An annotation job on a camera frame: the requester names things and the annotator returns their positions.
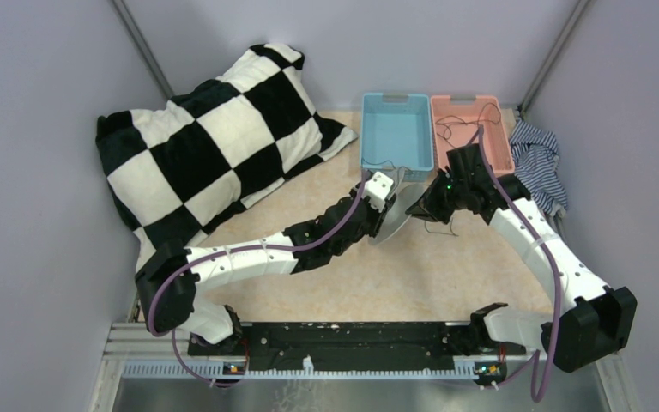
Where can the aluminium frame rail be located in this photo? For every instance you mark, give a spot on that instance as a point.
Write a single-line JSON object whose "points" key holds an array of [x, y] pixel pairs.
{"points": [[140, 372]]}

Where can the left corner metal post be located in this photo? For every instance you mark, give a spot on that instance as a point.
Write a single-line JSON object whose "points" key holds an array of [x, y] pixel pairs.
{"points": [[142, 46]]}

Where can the pink plastic bin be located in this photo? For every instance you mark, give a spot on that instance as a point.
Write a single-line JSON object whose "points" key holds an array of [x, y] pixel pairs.
{"points": [[455, 120]]}

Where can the translucent white cable spool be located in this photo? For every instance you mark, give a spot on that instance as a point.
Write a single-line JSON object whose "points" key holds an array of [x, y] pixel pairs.
{"points": [[397, 215]]}

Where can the corner metal post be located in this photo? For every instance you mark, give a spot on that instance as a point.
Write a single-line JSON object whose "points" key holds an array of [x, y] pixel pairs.
{"points": [[142, 46], [562, 40]]}

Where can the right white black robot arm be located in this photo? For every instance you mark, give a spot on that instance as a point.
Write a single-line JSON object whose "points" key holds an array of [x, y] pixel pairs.
{"points": [[590, 320]]}

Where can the right corner metal post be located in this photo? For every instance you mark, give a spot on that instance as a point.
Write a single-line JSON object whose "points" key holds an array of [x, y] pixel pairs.
{"points": [[562, 40]]}

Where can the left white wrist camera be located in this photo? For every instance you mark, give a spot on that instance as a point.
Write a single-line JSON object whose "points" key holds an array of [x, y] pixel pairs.
{"points": [[378, 189]]}

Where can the black white checkered pillow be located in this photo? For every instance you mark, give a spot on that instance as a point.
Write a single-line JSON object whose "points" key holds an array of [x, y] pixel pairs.
{"points": [[179, 172]]}

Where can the blue plastic bin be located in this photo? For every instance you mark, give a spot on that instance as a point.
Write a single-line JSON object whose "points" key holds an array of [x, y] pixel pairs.
{"points": [[396, 133]]}

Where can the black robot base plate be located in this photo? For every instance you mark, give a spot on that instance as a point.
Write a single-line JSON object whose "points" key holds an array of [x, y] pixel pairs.
{"points": [[354, 347]]}

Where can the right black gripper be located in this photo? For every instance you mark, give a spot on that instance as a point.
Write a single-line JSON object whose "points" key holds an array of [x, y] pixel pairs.
{"points": [[432, 212]]}

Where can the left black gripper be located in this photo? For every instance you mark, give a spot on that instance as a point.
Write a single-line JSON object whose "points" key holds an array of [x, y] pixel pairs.
{"points": [[377, 217]]}

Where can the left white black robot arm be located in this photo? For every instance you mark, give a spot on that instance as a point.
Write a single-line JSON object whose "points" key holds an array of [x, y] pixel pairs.
{"points": [[169, 282]]}

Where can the blue white striped cloth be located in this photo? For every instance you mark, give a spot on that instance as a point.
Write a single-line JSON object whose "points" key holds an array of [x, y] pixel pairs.
{"points": [[536, 156]]}

